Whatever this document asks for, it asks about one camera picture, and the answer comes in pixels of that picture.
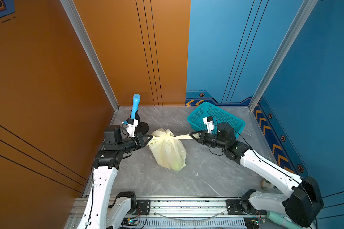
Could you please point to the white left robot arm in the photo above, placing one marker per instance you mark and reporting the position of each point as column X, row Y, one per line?
column 104, row 172

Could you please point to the teal perforated plastic basket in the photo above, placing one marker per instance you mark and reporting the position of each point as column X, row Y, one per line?
column 219, row 115

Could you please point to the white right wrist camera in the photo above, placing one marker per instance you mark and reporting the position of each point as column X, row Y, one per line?
column 210, row 123

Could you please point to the green circuit board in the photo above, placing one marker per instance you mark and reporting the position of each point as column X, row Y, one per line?
column 130, row 222
column 252, row 223

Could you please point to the mint green tube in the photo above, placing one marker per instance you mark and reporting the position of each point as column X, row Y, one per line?
column 278, row 219

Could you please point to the left green circuit board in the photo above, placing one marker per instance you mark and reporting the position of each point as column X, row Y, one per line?
column 130, row 222

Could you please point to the green beer can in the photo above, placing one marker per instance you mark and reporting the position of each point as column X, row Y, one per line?
column 266, row 185

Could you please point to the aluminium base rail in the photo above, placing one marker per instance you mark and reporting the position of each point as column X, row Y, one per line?
column 184, row 213

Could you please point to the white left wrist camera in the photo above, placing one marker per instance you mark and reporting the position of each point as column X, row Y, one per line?
column 131, row 125

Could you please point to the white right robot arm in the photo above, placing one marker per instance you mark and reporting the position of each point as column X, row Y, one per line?
column 301, row 198

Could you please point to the aluminium left corner post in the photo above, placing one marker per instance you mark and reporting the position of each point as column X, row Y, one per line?
column 80, row 30

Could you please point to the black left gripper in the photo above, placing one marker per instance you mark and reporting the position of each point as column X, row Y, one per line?
column 138, row 140

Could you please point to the aluminium corner post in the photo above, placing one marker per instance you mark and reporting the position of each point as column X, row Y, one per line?
column 80, row 30
column 296, row 26

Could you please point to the aluminium right corner post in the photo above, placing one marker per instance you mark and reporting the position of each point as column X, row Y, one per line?
column 296, row 26

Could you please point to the yellow printed plastic bag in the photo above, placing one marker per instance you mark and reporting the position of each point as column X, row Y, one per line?
column 168, row 149

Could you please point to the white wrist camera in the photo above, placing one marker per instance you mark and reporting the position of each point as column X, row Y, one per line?
column 210, row 123
column 131, row 125

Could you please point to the right green circuit board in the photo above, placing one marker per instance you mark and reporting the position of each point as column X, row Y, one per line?
column 252, row 223

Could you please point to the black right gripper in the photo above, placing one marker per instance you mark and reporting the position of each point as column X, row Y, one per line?
column 203, row 137

